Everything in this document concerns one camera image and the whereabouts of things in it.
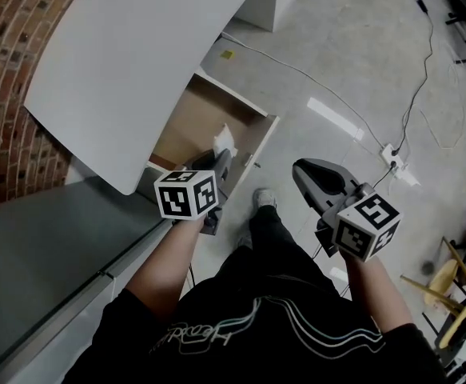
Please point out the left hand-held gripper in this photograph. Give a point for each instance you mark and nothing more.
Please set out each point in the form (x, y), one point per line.
(186, 194)

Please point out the white desk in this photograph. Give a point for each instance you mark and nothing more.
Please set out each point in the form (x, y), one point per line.
(136, 54)

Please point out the person's black trousers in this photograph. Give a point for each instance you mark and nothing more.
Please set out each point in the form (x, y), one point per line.
(272, 230)

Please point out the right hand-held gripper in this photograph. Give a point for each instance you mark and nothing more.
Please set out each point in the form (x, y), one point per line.
(360, 222)

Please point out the person's left forearm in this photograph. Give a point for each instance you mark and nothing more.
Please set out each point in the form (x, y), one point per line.
(164, 262)

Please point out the wooden drawer with white front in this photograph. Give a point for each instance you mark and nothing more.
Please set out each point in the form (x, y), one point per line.
(212, 110)

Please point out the wooden chair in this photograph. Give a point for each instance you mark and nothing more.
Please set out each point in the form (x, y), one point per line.
(452, 290)

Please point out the white paper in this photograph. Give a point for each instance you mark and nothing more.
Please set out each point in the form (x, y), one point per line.
(224, 138)

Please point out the person's right forearm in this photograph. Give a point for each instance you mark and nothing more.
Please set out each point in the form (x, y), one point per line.
(376, 294)

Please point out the black power adapter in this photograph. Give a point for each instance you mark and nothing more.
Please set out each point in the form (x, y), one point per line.
(422, 6)

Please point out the yellow floor scrap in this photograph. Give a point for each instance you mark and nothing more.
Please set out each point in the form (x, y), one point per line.
(227, 54)

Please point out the white power strip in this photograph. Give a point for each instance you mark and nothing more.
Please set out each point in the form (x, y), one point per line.
(392, 154)

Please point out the person's grey shoe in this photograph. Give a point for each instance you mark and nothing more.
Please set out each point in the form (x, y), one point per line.
(264, 197)

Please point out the person's black printed shirt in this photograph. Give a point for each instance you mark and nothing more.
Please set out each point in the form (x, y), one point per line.
(256, 334)

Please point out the white paper scrap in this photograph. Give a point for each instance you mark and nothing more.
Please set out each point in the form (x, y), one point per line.
(408, 176)

